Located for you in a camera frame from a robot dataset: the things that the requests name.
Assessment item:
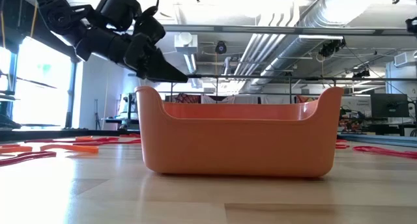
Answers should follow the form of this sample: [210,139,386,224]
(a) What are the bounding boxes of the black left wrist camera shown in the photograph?
[133,6,166,44]

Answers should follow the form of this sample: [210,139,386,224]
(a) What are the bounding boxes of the thin tripod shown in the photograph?
[93,98,102,130]

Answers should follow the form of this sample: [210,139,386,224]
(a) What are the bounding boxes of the dark red rubber band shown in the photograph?
[0,151,57,167]

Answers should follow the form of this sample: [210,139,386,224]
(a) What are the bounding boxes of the black metal railing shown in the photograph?
[171,74,417,104]

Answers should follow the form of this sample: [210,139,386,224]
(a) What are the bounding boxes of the round black hanging camera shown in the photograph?
[214,40,228,55]

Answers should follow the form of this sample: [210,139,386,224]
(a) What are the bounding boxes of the silver ventilation duct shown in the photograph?
[234,0,354,91]

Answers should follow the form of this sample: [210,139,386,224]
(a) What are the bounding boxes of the black desktop monitor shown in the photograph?
[370,92,410,118]

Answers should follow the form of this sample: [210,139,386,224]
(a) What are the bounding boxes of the white ceiling unit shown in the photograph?
[174,32,199,54]

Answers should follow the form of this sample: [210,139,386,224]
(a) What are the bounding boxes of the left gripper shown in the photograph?
[74,27,189,83]

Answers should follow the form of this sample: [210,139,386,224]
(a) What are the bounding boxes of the orange plastic basket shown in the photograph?
[135,85,345,178]

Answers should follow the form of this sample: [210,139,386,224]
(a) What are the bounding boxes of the white wall vent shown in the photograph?
[393,53,409,68]

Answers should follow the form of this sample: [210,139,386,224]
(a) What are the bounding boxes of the cluttered black desk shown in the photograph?
[338,106,417,137]

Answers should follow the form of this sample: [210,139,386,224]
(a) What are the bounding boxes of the black hanging camera rig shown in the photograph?
[318,38,347,58]

